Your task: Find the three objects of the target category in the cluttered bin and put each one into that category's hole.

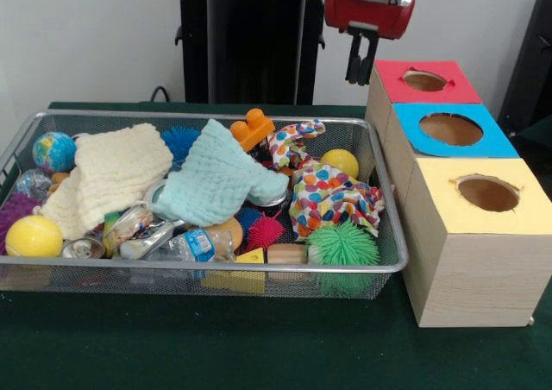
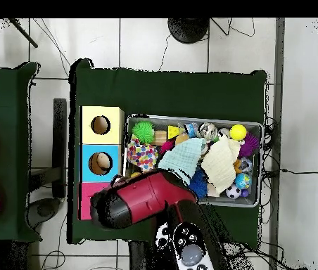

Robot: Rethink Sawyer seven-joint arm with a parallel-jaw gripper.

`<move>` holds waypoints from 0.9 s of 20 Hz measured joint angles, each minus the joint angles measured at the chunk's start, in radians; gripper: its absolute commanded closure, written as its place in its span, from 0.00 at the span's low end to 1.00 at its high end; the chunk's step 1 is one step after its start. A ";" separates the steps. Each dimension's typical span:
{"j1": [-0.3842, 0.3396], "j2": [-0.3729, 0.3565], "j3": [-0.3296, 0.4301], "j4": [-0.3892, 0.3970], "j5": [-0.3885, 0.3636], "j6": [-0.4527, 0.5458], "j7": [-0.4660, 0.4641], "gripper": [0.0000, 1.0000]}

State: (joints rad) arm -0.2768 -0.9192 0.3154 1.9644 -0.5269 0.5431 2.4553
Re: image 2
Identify polka dot cloth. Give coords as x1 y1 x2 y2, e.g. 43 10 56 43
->
127 139 160 172

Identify wooden box with three holes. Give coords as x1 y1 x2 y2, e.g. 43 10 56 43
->
79 105 126 221

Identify light teal waffle cloth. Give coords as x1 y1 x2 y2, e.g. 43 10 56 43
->
158 136 205 180

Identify green spiky ball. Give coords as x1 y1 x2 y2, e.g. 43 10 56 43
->
132 120 156 144

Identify blue spiky ball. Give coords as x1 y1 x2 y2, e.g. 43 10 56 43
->
189 167 210 201

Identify cream waffle cloth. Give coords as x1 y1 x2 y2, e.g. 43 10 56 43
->
201 136 241 195

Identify large yellow ball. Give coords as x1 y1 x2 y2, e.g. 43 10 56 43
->
229 124 247 141

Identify small soccer ball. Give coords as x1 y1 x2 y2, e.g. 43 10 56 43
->
225 184 243 200

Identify blue globe ball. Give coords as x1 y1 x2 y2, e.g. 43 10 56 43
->
234 172 253 191

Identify purple spiky ball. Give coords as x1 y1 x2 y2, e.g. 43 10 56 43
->
238 131 261 158

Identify black panel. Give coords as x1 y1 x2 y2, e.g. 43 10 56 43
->
51 98 69 199

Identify black round base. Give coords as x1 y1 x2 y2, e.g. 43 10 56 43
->
167 18 210 44

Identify dark green side tablecloth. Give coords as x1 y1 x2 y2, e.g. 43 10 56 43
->
0 61 41 243

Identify black rod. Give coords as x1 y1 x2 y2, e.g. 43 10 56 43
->
8 18 39 49

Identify clear wire mesh bin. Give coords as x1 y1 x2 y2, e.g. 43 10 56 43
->
122 115 264 209

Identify long black floor cable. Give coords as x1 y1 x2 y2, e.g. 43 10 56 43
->
279 167 318 175

